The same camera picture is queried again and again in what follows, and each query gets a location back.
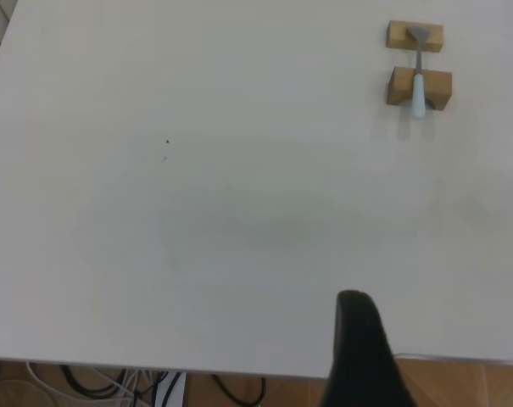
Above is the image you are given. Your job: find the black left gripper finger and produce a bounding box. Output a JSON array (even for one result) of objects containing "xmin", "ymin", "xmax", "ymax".
[{"xmin": 321, "ymin": 289, "xmax": 421, "ymax": 407}]

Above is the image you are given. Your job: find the metal spoon pale blue handle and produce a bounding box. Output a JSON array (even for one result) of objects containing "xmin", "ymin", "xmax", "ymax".
[{"xmin": 405, "ymin": 25, "xmax": 432, "ymax": 119}]

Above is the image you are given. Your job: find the white table leg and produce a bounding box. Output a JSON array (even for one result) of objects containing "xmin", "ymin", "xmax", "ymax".
[{"xmin": 153, "ymin": 371, "xmax": 188, "ymax": 407}]

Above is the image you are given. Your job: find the thick wooden block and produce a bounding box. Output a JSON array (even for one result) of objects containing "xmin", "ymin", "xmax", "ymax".
[{"xmin": 386, "ymin": 66, "xmax": 454, "ymax": 113}]

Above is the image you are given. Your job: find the thin wooden block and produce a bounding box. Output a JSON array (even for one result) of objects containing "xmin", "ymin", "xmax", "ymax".
[{"xmin": 385, "ymin": 20, "xmax": 444, "ymax": 53}]

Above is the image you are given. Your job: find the black cable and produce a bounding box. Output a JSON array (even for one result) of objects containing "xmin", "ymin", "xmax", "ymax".
[
  {"xmin": 210, "ymin": 372, "xmax": 268, "ymax": 406},
  {"xmin": 57, "ymin": 363, "xmax": 128, "ymax": 400}
]

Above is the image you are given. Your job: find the white cable bundle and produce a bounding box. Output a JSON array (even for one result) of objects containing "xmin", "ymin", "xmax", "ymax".
[{"xmin": 25, "ymin": 361, "xmax": 155, "ymax": 407}]

